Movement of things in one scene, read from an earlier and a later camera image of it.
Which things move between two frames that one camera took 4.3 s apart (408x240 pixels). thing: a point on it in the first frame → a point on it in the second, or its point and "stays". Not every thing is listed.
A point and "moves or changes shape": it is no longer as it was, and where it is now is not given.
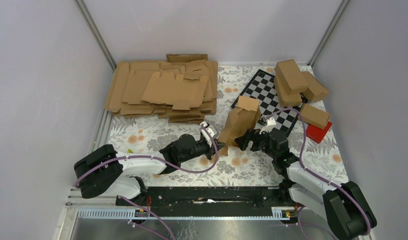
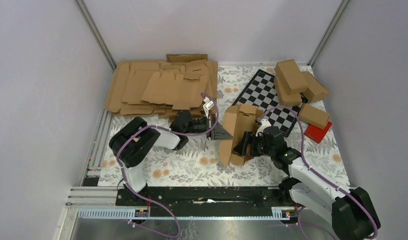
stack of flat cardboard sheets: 183,88 stays
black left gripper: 210,150 → 219,133
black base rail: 220,201 stays
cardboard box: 286,100 stays
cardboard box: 240,119 moves or changes shape
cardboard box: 291,77 stays
